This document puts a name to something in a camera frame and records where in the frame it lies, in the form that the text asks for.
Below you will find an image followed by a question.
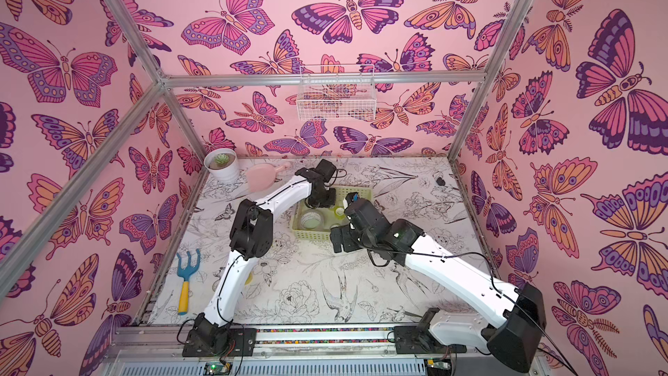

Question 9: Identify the yellow tape roll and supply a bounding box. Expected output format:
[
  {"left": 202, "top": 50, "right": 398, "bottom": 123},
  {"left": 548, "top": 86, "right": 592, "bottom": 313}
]
[{"left": 334, "top": 207, "right": 345, "bottom": 219}]

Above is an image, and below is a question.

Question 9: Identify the large clear tape roll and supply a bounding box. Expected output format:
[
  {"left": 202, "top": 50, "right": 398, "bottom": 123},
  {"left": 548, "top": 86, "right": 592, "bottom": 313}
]
[{"left": 299, "top": 210, "right": 325, "bottom": 231}]

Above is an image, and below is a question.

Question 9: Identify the light green plastic storage basket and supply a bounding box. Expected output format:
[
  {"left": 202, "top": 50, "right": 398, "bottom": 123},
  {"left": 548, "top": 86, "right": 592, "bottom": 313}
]
[{"left": 291, "top": 186, "right": 374, "bottom": 241}]

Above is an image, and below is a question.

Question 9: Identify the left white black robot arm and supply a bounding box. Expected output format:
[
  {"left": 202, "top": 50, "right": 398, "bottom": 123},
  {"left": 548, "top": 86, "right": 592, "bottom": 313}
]
[{"left": 182, "top": 159, "right": 337, "bottom": 358}]

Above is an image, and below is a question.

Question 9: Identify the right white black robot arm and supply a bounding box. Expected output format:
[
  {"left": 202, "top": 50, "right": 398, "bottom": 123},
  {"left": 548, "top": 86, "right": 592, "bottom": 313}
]
[{"left": 330, "top": 219, "right": 546, "bottom": 374}]

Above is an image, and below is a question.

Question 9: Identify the pink plastic scoop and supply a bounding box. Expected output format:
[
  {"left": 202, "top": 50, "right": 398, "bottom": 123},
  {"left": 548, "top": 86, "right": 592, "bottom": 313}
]
[{"left": 245, "top": 163, "right": 292, "bottom": 193}]

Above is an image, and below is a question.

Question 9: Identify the white pot with succulent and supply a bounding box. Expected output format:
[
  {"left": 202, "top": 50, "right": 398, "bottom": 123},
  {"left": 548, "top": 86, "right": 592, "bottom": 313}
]
[{"left": 204, "top": 148, "right": 240, "bottom": 185}]

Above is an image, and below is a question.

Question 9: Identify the blue plastic fork tool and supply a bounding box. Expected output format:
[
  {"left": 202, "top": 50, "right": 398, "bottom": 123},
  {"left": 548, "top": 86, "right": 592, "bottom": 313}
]
[{"left": 177, "top": 248, "right": 201, "bottom": 315}]

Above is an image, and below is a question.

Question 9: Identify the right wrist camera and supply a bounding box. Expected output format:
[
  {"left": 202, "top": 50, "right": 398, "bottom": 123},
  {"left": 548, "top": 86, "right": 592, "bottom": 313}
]
[{"left": 344, "top": 193, "right": 391, "bottom": 237}]

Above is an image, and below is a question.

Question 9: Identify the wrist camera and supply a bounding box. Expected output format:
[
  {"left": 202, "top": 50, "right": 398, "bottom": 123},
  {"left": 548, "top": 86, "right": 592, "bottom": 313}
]
[
  {"left": 314, "top": 159, "right": 337, "bottom": 183},
  {"left": 344, "top": 193, "right": 391, "bottom": 237}
]

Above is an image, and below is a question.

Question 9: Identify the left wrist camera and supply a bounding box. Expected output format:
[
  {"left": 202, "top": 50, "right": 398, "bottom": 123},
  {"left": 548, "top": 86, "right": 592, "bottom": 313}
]
[{"left": 314, "top": 159, "right": 337, "bottom": 183}]

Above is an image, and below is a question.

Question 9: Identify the white wire wall basket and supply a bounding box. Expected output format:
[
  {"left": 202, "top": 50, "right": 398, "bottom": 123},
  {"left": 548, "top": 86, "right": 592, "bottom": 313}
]
[{"left": 294, "top": 64, "right": 377, "bottom": 122}]

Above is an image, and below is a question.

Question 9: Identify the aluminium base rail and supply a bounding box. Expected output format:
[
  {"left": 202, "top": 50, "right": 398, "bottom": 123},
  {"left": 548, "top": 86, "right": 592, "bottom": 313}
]
[{"left": 103, "top": 322, "right": 549, "bottom": 376}]

